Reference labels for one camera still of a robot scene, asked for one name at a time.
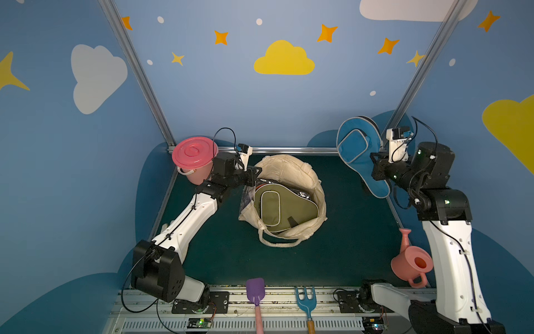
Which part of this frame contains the aluminium front rail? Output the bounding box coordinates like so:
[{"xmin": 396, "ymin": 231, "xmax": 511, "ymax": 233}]
[{"xmin": 103, "ymin": 285, "xmax": 414, "ymax": 333}]

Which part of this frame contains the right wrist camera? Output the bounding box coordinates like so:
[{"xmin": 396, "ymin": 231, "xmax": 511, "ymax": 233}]
[{"xmin": 386, "ymin": 127, "xmax": 414, "ymax": 164}]

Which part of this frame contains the beige canvas tote bag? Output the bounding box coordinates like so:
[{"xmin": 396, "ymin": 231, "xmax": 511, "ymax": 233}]
[{"xmin": 239, "ymin": 154, "xmax": 327, "ymax": 249}]

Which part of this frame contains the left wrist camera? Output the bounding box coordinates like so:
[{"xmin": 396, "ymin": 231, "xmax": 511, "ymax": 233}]
[{"xmin": 237, "ymin": 143, "xmax": 253, "ymax": 171}]

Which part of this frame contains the purple toy shovel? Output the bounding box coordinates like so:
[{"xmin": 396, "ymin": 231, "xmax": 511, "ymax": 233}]
[{"xmin": 246, "ymin": 278, "xmax": 266, "ymax": 334}]

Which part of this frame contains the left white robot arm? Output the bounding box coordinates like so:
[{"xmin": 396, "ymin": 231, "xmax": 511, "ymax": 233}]
[{"xmin": 127, "ymin": 144, "xmax": 261, "ymax": 311}]

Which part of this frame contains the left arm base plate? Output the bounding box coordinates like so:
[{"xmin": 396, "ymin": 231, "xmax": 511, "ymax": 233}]
[{"xmin": 171, "ymin": 291, "xmax": 229, "ymax": 315}]

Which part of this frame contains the pink bucket with lid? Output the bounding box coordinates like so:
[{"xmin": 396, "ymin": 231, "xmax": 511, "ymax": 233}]
[{"xmin": 172, "ymin": 136, "xmax": 218, "ymax": 185}]

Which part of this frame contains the pink watering can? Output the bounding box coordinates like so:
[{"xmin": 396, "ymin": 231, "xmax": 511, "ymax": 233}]
[{"xmin": 391, "ymin": 228, "xmax": 433, "ymax": 289}]

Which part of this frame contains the blue paddle case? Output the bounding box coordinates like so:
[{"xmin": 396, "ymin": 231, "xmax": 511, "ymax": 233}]
[{"xmin": 336, "ymin": 116, "xmax": 391, "ymax": 198}]

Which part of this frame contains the teal toy garden fork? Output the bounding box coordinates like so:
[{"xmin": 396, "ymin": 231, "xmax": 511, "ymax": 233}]
[{"xmin": 295, "ymin": 287, "xmax": 317, "ymax": 334}]

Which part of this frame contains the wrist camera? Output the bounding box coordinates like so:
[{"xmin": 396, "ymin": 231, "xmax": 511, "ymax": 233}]
[
  {"xmin": 237, "ymin": 143, "xmax": 253, "ymax": 171},
  {"xmin": 386, "ymin": 127, "xmax": 414, "ymax": 164}
]

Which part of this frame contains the olive green paddle case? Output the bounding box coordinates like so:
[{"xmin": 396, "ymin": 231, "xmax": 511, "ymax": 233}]
[{"xmin": 254, "ymin": 183, "xmax": 318, "ymax": 234}]

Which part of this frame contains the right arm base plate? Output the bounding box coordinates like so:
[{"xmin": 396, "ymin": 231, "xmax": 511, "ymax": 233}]
[{"xmin": 333, "ymin": 289, "xmax": 391, "ymax": 313}]

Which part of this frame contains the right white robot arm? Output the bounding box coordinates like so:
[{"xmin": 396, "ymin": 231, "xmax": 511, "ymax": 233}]
[{"xmin": 367, "ymin": 142, "xmax": 506, "ymax": 333}]

